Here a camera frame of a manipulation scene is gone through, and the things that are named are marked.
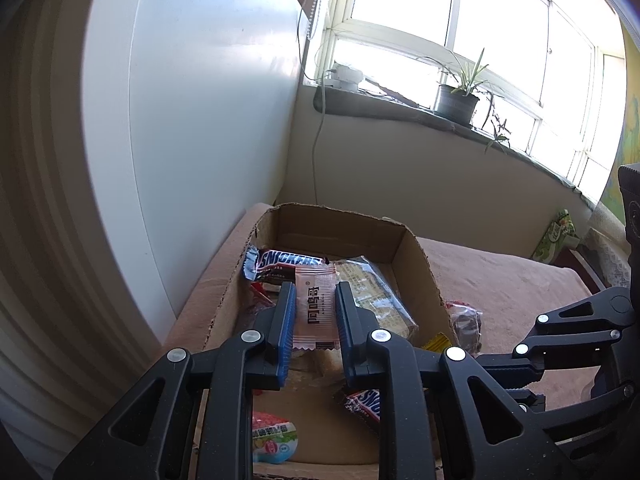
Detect red box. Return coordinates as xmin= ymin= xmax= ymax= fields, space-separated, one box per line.
xmin=552 ymin=247 xmax=608 ymax=293

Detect dark flat object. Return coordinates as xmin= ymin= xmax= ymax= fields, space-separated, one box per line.
xmin=362 ymin=77 xmax=418 ymax=108

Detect white lace cloth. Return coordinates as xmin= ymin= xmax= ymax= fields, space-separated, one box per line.
xmin=587 ymin=227 xmax=631 ymax=288

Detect white window frame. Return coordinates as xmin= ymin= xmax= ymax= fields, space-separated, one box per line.
xmin=320 ymin=0 xmax=626 ymax=201

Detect pink snack packet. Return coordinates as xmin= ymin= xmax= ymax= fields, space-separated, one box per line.
xmin=292 ymin=265 xmax=340 ymax=352

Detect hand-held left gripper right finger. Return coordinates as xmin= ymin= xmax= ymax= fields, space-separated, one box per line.
xmin=334 ymin=281 xmax=586 ymax=480

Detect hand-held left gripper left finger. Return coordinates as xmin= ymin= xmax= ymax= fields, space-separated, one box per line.
xmin=52 ymin=281 xmax=298 ymax=480

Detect white cable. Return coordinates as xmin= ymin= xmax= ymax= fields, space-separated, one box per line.
xmin=270 ymin=0 xmax=331 ymax=203

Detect colourful jelly cup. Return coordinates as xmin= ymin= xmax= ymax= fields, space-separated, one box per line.
xmin=252 ymin=410 xmax=301 ymax=463

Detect green patterned bag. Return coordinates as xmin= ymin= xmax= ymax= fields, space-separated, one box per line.
xmin=531 ymin=209 xmax=578 ymax=266

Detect dark dates packet red ends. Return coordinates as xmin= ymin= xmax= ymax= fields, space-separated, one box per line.
xmin=445 ymin=300 xmax=485 ymax=353

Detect window blind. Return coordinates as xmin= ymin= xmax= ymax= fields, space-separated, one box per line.
xmin=305 ymin=0 xmax=328 ymax=41

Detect green leafy plant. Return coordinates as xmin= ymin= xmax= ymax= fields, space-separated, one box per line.
xmin=417 ymin=47 xmax=513 ymax=156

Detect clear cracker packet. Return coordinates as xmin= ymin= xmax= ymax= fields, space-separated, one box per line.
xmin=332 ymin=256 xmax=420 ymax=341

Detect red snack wrapper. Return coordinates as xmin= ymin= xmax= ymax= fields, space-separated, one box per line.
xmin=250 ymin=282 xmax=278 ymax=311

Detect white cabinet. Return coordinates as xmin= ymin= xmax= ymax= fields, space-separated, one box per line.
xmin=80 ymin=0 xmax=308 ymax=346

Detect brown chocolate bar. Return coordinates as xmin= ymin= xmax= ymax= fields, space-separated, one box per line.
xmin=334 ymin=387 xmax=382 ymax=426
xmin=242 ymin=246 xmax=328 ymax=283

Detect grey plant pot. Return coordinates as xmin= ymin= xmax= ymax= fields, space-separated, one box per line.
xmin=432 ymin=84 xmax=480 ymax=126

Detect white power strip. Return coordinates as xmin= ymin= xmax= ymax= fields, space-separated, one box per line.
xmin=325 ymin=62 xmax=363 ymax=92

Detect pale wrapped pastry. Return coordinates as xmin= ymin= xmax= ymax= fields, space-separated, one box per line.
xmin=290 ymin=347 xmax=346 ymax=386

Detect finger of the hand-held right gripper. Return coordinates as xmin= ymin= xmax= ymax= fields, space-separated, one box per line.
xmin=500 ymin=380 xmax=640 ymax=461
xmin=475 ymin=287 xmax=640 ymax=390

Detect cardboard box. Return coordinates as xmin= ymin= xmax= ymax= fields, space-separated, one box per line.
xmin=192 ymin=202 xmax=458 ymax=480

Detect pink blanket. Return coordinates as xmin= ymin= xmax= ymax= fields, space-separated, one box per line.
xmin=162 ymin=202 xmax=608 ymax=480

